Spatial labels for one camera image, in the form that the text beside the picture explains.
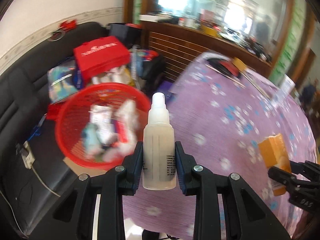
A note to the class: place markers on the dark red wallet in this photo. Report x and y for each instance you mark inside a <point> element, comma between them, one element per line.
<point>225,67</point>

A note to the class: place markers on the white plastic bag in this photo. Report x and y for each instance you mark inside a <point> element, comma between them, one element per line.
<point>127,124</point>

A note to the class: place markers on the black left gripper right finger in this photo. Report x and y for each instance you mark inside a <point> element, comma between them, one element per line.
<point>246,215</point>

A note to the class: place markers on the large wall mirror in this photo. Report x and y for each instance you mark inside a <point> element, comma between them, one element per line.
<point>260,20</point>

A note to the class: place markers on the red mesh trash basket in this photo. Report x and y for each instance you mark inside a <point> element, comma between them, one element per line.
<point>74,116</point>

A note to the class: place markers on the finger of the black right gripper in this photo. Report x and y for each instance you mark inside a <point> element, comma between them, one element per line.
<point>284,178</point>

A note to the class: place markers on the teal tissue pack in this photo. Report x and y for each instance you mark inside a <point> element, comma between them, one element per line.
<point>90,141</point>

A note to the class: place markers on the orange cardboard box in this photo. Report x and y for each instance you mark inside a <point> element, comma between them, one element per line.
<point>274,152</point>

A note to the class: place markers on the purple floral tablecloth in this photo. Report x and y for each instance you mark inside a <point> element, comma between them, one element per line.
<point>221,125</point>

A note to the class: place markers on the red gift box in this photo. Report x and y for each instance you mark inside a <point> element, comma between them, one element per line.
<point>100,55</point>

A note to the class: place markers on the wooden sideboard cabinet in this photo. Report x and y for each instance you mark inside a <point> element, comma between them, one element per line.
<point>180,45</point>

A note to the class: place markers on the white medicine box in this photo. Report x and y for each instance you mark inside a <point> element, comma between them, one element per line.
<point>102,117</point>

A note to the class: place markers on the black leather sofa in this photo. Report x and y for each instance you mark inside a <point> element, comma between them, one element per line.
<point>33,173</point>

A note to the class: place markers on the colourful magazine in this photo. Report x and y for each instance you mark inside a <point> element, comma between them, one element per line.
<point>60,81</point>

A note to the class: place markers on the white spray bottle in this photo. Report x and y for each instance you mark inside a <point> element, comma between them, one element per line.
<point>159,165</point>

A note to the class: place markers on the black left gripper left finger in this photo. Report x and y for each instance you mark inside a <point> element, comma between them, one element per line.
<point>93,206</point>

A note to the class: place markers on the yellow small box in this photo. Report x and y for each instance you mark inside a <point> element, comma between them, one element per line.
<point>239,64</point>

